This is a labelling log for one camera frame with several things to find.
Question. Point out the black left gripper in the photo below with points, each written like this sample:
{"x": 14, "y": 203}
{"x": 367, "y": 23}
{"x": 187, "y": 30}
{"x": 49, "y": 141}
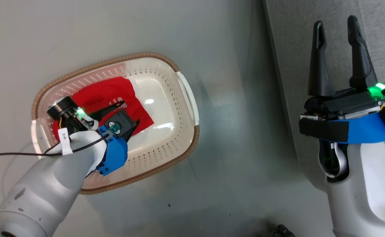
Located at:
{"x": 68, "y": 113}

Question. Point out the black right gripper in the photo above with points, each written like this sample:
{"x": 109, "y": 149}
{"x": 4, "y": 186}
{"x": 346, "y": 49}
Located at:
{"x": 350, "y": 103}

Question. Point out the red white-trimmed garment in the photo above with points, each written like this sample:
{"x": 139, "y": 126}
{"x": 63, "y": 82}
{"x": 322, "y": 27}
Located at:
{"x": 113, "y": 92}

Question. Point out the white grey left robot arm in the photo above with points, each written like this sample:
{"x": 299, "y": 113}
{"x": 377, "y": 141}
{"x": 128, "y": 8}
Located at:
{"x": 44, "y": 187}

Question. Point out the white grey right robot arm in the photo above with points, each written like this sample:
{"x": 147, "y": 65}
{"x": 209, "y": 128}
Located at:
{"x": 367, "y": 197}

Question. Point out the grey fabric sofa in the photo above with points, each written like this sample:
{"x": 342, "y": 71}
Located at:
{"x": 337, "y": 13}

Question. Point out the white laundry basket brown rim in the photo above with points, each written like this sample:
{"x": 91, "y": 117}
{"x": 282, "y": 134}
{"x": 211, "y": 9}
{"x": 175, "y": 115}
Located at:
{"x": 166, "y": 98}

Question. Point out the small black knobbed object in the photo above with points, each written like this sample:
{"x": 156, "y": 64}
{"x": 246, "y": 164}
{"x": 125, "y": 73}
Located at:
{"x": 282, "y": 231}

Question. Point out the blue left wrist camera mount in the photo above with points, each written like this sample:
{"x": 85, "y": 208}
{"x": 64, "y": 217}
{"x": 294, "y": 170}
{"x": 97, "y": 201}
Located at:
{"x": 115, "y": 154}

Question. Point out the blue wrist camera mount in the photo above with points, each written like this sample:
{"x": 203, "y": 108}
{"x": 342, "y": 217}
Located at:
{"x": 363, "y": 130}
{"x": 115, "y": 154}

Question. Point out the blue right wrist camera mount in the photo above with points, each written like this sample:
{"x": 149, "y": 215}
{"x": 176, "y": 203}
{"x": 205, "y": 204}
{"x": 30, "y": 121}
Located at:
{"x": 363, "y": 130}

